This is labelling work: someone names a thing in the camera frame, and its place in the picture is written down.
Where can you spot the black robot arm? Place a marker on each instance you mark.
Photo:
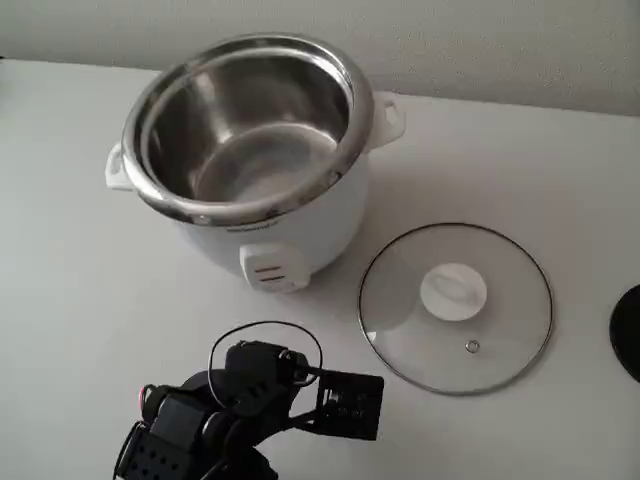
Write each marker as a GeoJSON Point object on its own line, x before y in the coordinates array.
{"type": "Point", "coordinates": [175, 415]}

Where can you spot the steel inner cooking pot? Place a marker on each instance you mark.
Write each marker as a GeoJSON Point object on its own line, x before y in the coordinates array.
{"type": "Point", "coordinates": [240, 150]}

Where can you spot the glass lid with white knob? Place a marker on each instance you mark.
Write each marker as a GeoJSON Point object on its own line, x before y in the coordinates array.
{"type": "Point", "coordinates": [452, 295]}

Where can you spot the black round stand base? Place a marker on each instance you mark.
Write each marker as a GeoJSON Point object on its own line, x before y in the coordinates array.
{"type": "Point", "coordinates": [629, 335]}

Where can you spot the white rice cooker body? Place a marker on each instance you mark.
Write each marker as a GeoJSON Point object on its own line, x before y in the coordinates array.
{"type": "Point", "coordinates": [325, 220]}

